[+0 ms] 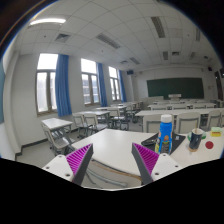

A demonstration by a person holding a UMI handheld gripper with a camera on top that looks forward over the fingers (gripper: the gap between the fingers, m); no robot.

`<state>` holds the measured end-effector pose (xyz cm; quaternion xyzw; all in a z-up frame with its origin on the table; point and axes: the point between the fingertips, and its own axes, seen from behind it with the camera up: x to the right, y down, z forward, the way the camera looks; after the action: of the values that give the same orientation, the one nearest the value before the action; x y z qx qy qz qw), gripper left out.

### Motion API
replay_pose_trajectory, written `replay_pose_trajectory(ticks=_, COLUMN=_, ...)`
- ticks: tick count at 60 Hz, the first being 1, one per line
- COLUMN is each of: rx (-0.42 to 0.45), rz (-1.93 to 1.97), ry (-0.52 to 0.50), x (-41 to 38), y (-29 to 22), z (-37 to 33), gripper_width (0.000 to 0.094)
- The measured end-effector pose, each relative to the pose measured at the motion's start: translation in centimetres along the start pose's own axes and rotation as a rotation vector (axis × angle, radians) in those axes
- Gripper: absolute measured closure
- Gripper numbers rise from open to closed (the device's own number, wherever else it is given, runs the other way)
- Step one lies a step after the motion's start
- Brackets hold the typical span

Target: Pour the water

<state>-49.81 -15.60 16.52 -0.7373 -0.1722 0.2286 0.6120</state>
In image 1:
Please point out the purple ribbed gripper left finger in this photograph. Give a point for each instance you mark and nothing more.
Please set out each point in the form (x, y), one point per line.
(78, 161)

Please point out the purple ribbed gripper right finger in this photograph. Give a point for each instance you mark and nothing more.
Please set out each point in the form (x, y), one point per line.
(146, 160)

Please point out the black mat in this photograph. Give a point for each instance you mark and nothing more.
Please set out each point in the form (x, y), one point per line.
(176, 140)

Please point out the grey chair near desk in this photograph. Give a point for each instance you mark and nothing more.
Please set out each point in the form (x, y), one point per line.
(59, 145)

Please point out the blue plastic drink bottle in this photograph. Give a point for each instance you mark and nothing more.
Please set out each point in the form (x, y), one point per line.
(165, 131)

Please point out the white chair behind table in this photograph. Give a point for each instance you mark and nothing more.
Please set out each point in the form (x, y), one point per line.
(186, 122)
(151, 123)

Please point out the small grey desk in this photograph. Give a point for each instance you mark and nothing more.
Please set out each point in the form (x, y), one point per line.
(58, 127)

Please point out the green white saucer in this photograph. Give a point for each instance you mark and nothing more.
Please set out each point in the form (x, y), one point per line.
(190, 136)

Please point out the white chair behind table right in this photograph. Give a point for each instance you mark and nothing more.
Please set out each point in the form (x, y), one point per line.
(186, 122)

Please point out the blue curtain middle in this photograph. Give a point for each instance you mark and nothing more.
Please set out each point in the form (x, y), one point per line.
(102, 89)

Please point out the blue curtain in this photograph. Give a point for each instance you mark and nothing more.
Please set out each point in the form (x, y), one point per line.
(102, 89)
(122, 87)
(62, 86)

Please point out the red round disc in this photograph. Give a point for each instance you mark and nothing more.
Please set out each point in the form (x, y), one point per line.
(209, 145)

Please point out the blue curtain right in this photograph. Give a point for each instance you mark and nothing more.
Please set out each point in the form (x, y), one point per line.
(122, 87)

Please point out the yellow green sponge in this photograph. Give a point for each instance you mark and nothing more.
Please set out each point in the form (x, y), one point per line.
(215, 131)

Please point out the green chalkboard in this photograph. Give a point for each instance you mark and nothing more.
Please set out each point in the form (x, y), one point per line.
(187, 87)

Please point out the blue curtain left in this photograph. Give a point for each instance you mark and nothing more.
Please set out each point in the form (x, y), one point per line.
(62, 86)

